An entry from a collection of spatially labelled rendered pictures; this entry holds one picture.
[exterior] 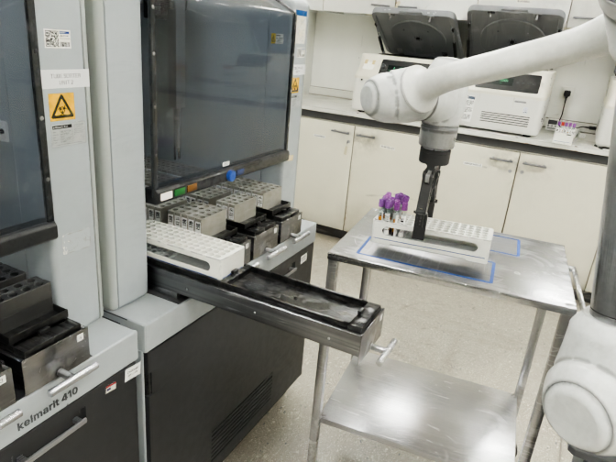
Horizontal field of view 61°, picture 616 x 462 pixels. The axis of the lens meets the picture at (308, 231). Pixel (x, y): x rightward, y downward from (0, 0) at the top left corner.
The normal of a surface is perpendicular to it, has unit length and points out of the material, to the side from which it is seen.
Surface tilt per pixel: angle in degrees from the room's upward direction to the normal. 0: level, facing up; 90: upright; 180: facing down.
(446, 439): 0
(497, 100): 90
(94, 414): 90
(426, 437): 0
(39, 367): 90
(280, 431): 0
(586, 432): 96
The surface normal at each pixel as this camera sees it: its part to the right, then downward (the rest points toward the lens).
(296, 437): 0.08, -0.93
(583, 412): -0.85, 0.27
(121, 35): 0.89, 0.23
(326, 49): -0.45, 0.28
